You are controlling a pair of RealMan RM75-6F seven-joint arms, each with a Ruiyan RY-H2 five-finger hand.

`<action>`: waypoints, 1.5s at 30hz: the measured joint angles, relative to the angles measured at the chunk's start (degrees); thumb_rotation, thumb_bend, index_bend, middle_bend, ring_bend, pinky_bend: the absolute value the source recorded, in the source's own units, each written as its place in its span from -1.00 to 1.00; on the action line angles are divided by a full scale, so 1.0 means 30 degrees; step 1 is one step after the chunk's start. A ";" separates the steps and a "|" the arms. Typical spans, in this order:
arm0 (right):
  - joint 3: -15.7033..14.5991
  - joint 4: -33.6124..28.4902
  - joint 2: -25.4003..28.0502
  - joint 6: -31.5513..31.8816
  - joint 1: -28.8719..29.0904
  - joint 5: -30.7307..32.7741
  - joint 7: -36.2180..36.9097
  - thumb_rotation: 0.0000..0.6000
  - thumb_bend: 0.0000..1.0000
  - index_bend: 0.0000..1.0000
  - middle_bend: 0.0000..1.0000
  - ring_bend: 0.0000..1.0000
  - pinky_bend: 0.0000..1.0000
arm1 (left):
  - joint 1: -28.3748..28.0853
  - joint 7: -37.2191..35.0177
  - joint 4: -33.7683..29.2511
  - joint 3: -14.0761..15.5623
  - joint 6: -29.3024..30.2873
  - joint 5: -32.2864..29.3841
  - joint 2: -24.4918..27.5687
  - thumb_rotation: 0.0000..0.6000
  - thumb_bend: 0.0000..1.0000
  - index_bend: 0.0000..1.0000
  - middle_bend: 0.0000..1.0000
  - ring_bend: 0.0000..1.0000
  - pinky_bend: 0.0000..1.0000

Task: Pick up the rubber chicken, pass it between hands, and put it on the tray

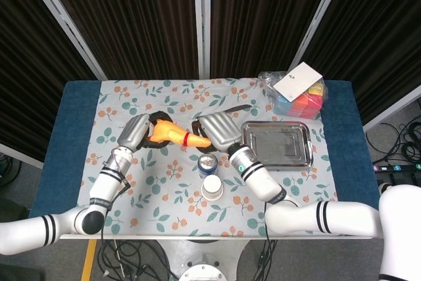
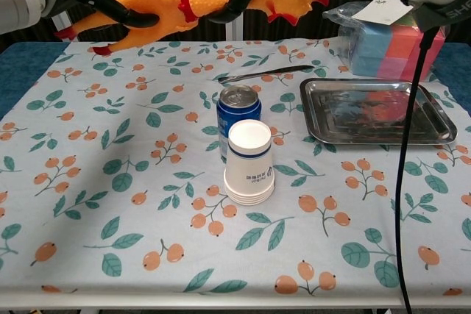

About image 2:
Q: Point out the stainless steel tray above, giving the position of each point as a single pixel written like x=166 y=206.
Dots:
x=353 y=115

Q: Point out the blue drink can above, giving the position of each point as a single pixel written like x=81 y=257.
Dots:
x=239 y=108

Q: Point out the floral print tablecloth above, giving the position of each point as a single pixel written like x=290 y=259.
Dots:
x=110 y=145

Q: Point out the plastic bag of coloured blocks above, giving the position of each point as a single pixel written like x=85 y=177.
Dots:
x=371 y=49

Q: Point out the white paper card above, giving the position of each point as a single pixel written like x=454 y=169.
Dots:
x=382 y=10

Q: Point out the white paper cup stack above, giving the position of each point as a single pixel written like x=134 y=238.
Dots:
x=250 y=167

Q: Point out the white partition frame post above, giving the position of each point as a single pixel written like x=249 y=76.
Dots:
x=62 y=21
x=233 y=31

